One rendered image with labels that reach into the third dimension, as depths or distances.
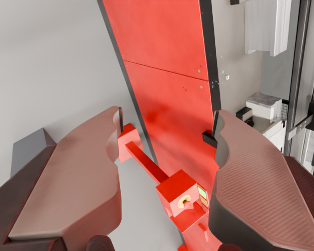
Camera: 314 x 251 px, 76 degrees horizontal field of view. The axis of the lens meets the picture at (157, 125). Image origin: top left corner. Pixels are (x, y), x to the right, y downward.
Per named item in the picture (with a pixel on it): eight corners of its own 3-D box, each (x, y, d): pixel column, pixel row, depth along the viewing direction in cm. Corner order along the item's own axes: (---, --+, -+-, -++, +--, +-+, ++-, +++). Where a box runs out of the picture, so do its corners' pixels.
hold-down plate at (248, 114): (235, 112, 72) (242, 115, 70) (245, 106, 74) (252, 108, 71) (238, 171, 88) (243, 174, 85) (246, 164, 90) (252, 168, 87)
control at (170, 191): (155, 187, 95) (177, 213, 81) (181, 168, 101) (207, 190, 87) (164, 211, 106) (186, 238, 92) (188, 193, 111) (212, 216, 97)
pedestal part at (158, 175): (124, 144, 143) (166, 190, 101) (131, 140, 145) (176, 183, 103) (127, 151, 146) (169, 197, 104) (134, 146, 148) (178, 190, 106)
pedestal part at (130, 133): (99, 138, 144) (104, 146, 135) (129, 122, 153) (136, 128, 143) (109, 159, 155) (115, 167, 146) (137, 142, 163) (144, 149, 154)
